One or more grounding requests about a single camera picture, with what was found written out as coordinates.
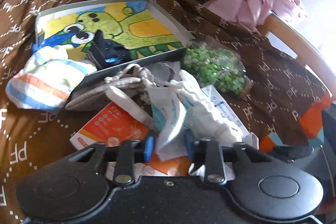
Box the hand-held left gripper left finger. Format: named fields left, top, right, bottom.
left=71, top=135, right=156, bottom=187

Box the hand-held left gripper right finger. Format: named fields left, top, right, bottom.
left=185, top=131, right=272, bottom=186

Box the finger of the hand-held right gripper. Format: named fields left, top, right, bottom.
left=272, top=145, right=315, bottom=164

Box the white blue plastic packet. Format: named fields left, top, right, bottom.
left=149, top=86, right=193, bottom=161

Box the white glove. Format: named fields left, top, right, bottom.
left=171, top=70, right=242, bottom=146

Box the white padded packet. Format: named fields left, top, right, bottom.
left=106, top=86, right=153, bottom=128

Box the grey shallow box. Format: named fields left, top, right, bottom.
left=34, top=0, right=196, bottom=89

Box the striped towel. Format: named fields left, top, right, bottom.
left=6, top=44, right=99, bottom=112

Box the orange white packet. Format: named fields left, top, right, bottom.
left=70, top=102, right=192, bottom=177

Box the white printed flat packet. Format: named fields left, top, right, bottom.
left=202, top=84, right=259, bottom=149

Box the bag of green beads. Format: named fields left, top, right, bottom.
left=181, top=40, right=254, bottom=101

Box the dark blue sock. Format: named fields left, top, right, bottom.
left=88, top=30, right=134, bottom=69

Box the green cartoon painting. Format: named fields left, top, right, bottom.
left=43, top=1, right=184, bottom=62

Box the wooden bed rail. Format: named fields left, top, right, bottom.
left=259, top=13, right=334, bottom=98

